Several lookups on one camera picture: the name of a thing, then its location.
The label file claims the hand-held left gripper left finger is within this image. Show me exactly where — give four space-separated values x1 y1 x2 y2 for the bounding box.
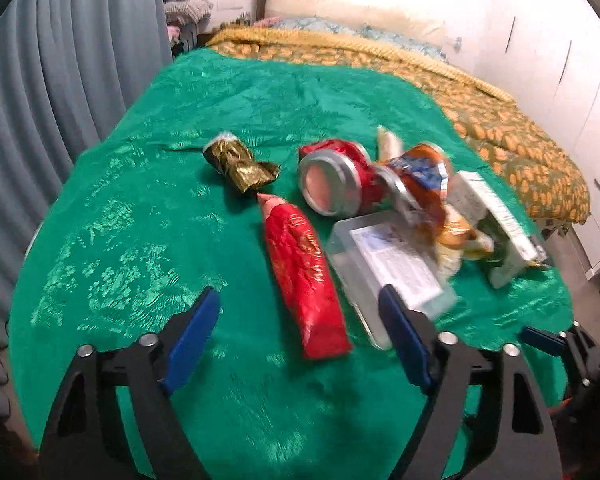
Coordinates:
39 286 222 480

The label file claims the orange floral blanket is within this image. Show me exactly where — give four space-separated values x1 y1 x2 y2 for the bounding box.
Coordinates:
207 27 592 226

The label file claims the gold foil wrapper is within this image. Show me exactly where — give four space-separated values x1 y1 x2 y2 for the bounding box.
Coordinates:
202 131 281 196

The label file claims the red foil snack wrapper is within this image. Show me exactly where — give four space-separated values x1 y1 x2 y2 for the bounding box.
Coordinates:
257 192 353 361

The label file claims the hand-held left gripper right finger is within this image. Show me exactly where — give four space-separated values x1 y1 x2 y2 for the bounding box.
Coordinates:
377 284 565 480

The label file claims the orange white plastic bag bundle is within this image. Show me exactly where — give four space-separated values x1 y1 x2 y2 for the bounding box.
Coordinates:
437 205 496 281

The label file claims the beige snack packet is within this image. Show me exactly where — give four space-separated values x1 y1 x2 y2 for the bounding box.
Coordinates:
376 126 406 161

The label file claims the blue patterned pillow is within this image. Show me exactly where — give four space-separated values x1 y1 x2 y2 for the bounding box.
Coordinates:
270 16 448 63

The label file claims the crushed red soda can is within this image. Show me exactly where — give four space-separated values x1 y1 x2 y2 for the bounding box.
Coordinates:
298 139 396 217

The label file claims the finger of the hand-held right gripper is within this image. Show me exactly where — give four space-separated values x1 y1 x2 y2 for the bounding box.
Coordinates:
521 325 600 396

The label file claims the clear plastic container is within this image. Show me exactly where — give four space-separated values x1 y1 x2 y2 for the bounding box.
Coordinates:
326 210 458 351

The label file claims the white wardrobe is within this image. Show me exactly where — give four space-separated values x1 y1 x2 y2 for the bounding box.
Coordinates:
450 0 600 311

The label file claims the grey curtain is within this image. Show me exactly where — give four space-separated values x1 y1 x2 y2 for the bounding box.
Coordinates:
0 0 178 411

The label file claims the white carton box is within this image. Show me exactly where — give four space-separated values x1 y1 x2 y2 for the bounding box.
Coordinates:
452 171 551 288

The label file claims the green satin cloth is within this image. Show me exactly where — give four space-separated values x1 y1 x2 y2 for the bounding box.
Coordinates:
9 47 573 480

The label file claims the crushed orange soda can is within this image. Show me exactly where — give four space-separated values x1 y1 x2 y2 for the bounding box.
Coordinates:
375 142 453 241

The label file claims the cream pillow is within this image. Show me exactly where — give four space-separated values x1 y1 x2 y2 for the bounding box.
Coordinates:
265 0 446 36

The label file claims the pile of clothes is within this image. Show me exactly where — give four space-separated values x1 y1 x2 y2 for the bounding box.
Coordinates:
162 0 215 28

